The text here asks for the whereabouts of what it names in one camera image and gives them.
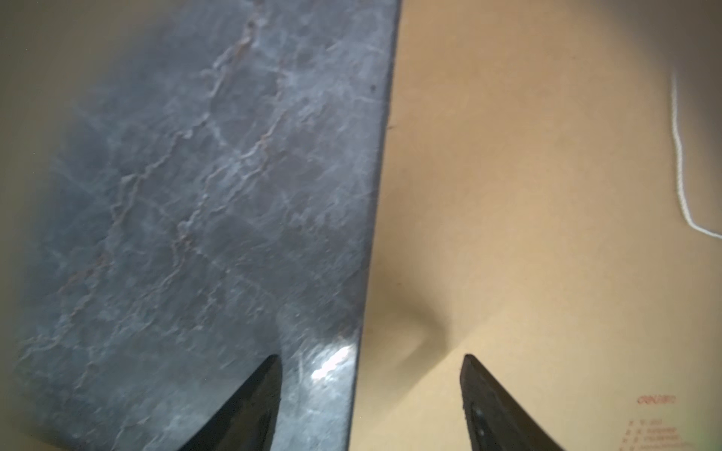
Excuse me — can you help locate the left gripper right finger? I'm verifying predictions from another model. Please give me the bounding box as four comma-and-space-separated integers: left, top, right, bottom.
460, 354, 562, 451

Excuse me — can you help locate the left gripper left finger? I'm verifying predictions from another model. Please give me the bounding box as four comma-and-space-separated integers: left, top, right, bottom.
180, 354, 282, 451

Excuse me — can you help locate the left kraft file bag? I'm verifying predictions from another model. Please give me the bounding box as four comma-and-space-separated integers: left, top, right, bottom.
351, 1, 721, 450

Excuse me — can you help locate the white string of left bag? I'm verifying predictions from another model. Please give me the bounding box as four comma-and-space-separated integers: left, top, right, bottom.
669, 70, 722, 241

